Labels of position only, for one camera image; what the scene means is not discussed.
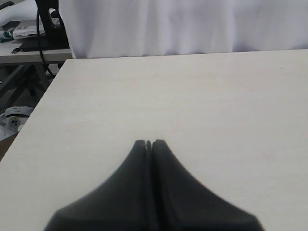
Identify grey side table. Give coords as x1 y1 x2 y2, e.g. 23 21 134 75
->
0 39 73 102

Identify papers on side table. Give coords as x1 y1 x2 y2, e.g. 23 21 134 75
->
0 20 37 43

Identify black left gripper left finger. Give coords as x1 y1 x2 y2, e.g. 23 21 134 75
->
45 140 158 231

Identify white device on floor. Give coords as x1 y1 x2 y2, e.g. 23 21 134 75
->
0 106 34 133

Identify white backdrop curtain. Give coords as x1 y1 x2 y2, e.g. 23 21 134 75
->
59 0 308 58

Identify black cable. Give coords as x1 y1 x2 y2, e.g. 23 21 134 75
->
35 0 57 77

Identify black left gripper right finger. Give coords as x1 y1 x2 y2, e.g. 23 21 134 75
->
151 140 263 231

